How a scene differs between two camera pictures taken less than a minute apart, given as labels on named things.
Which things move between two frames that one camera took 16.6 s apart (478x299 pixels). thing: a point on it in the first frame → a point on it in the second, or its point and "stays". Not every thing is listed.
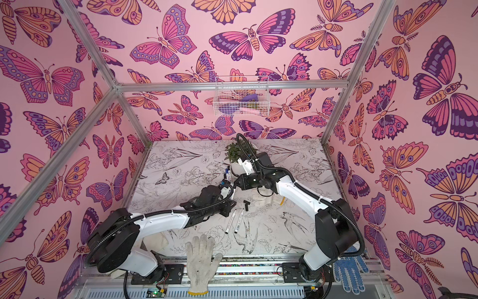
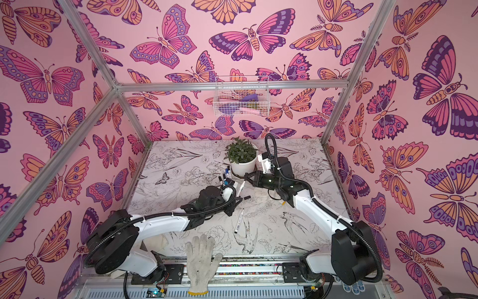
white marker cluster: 238,223 stays
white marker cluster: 230,222 → 240,189
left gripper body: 218,207 stays
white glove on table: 267,199 stays
